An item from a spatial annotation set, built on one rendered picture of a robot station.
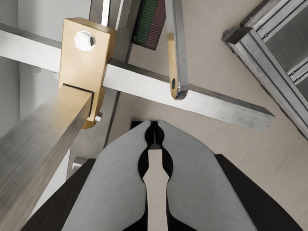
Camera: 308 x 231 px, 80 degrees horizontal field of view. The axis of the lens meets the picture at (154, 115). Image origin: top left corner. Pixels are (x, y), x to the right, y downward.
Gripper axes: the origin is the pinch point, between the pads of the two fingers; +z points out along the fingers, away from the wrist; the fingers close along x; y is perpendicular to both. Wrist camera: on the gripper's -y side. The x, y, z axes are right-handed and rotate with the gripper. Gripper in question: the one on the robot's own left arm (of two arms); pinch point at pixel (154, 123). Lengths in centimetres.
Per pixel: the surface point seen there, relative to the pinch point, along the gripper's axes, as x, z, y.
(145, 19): -0.9, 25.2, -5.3
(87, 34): -6.7, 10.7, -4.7
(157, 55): 3, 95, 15
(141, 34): -1.7, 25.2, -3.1
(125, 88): -3.6, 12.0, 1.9
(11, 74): -31.6, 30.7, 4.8
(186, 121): 22, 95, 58
